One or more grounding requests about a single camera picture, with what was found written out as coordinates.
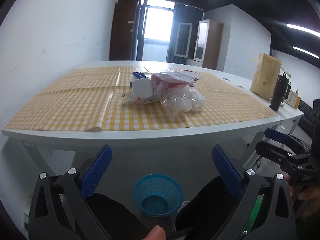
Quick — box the ceiling light strip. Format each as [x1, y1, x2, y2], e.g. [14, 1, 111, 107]
[292, 46, 320, 59]
[286, 24, 320, 37]

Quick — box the pink and white plastic bag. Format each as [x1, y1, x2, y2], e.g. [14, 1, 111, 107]
[122, 70, 203, 105]

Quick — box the person's right hand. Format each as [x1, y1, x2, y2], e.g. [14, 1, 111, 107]
[284, 174, 320, 218]

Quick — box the person's left hand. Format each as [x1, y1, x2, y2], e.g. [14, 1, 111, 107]
[146, 225, 167, 240]

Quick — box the yellow checkered tablecloth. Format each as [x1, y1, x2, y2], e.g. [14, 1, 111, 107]
[5, 66, 278, 132]

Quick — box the balcony glass door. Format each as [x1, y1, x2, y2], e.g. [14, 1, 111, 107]
[136, 0, 203, 63]

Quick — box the white plastic container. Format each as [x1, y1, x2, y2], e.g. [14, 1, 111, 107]
[132, 78, 153, 98]

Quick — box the white table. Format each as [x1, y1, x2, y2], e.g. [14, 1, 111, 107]
[1, 60, 305, 198]

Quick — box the dark brown wooden cabinet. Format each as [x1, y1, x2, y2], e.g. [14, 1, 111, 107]
[109, 0, 140, 61]

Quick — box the small cardboard box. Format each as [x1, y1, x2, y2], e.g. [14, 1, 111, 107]
[284, 89, 302, 109]

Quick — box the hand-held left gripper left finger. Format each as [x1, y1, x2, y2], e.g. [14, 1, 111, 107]
[28, 144, 113, 240]

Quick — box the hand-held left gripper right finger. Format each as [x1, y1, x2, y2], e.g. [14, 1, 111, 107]
[211, 144, 297, 240]

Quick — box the brown paper bag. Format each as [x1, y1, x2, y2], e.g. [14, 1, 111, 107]
[250, 53, 292, 99]

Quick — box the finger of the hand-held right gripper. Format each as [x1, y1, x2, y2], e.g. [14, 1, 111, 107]
[264, 128, 307, 153]
[255, 141, 294, 167]

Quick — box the wooden glass-door cabinet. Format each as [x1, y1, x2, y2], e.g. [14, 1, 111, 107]
[174, 19, 224, 70]

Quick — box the person's right leg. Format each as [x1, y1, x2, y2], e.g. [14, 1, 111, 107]
[175, 175, 240, 240]

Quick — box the clear plastic packaging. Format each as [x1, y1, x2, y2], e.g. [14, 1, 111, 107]
[160, 86, 207, 117]

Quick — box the dark drinking bottle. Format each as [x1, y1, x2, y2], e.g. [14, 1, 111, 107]
[269, 74, 290, 111]

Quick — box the blue plastic basket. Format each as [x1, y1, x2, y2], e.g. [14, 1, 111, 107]
[132, 174, 183, 217]

